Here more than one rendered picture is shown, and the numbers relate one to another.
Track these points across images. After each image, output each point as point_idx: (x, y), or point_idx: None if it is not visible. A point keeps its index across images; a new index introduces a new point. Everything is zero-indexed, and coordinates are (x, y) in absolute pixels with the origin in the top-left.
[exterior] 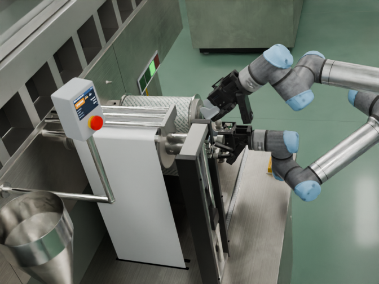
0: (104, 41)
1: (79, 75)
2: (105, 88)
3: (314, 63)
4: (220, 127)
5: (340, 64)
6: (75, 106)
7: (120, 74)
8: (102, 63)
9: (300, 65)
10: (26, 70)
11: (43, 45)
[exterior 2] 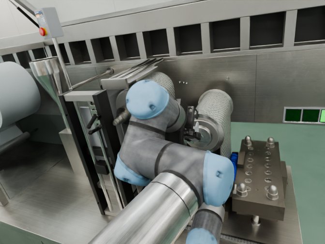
0: (245, 47)
1: (196, 54)
2: (223, 80)
3: (173, 161)
4: (268, 195)
5: (148, 193)
6: (36, 16)
7: (255, 84)
8: (230, 62)
9: (172, 144)
10: (145, 24)
11: (166, 17)
